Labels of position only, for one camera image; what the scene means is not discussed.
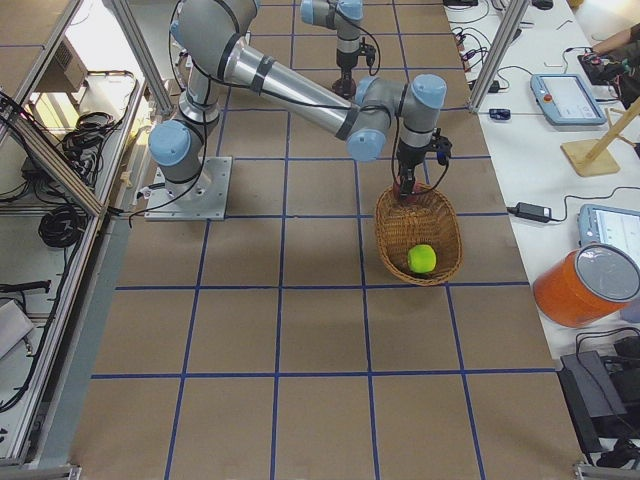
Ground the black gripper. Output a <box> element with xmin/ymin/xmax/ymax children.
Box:
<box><xmin>336</xmin><ymin>50</ymin><xmax>360</xmax><ymax>82</ymax></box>
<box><xmin>397</xmin><ymin>149</ymin><xmax>425</xmax><ymax>191</ymax></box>

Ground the dark red apple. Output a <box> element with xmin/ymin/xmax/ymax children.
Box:
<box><xmin>331</xmin><ymin>78</ymin><xmax>356</xmax><ymax>99</ymax></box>

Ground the red yellow apple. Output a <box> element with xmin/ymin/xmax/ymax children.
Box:
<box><xmin>392</xmin><ymin>183</ymin><xmax>418</xmax><ymax>204</ymax></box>

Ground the green apple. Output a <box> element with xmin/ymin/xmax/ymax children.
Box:
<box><xmin>407</xmin><ymin>244</ymin><xmax>437</xmax><ymax>274</ymax></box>

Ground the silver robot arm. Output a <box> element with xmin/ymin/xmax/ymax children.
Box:
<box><xmin>150</xmin><ymin>1</ymin><xmax>451</xmax><ymax>198</ymax></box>
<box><xmin>300</xmin><ymin>0</ymin><xmax>364</xmax><ymax>97</ymax></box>

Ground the woven wicker basket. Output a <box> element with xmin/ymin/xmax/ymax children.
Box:
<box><xmin>374</xmin><ymin>182</ymin><xmax>463</xmax><ymax>286</ymax></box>

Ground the small blue device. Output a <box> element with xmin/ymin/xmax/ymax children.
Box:
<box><xmin>488</xmin><ymin>108</ymin><xmax>511</xmax><ymax>121</ymax></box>

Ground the black power brick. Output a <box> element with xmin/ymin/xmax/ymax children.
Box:
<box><xmin>507</xmin><ymin>202</ymin><xmax>552</xmax><ymax>223</ymax></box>

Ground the blue teach pendant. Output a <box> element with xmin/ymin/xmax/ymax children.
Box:
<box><xmin>530</xmin><ymin>74</ymin><xmax>607</xmax><ymax>126</ymax></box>
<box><xmin>578</xmin><ymin>203</ymin><xmax>639</xmax><ymax>255</ymax></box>

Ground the wooden stand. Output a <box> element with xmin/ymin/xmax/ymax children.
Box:
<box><xmin>561</xmin><ymin>99</ymin><xmax>639</xmax><ymax>177</ymax></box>

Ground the orange bucket with lid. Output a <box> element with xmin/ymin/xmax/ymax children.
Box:
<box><xmin>533</xmin><ymin>243</ymin><xmax>639</xmax><ymax>328</ymax></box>

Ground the black equipment box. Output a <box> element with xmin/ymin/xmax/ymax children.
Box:
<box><xmin>558</xmin><ymin>351</ymin><xmax>639</xmax><ymax>477</ymax></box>

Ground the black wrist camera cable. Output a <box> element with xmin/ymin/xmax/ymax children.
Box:
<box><xmin>357</xmin><ymin>22</ymin><xmax>379</xmax><ymax>69</ymax></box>

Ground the aluminium frame post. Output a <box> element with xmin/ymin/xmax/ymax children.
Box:
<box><xmin>468</xmin><ymin>0</ymin><xmax>529</xmax><ymax>114</ymax></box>

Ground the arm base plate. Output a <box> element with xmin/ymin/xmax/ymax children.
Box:
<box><xmin>144</xmin><ymin>156</ymin><xmax>233</xmax><ymax>221</ymax></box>

